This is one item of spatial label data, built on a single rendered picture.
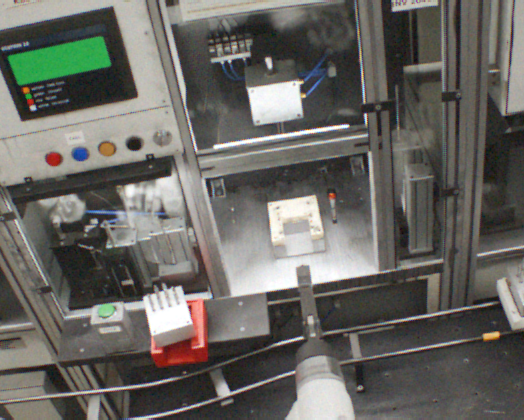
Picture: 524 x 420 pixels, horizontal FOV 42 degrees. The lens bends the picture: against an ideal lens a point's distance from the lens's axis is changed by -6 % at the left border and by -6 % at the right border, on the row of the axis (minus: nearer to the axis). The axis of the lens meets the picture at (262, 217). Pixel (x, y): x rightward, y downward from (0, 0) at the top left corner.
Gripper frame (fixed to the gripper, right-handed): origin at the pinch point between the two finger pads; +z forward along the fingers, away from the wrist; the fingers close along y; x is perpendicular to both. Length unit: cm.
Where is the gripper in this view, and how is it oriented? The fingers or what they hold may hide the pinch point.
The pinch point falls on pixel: (306, 290)
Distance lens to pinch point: 150.6
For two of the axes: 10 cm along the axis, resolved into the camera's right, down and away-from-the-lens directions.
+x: -9.9, 1.6, 0.4
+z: -0.7, -6.6, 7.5
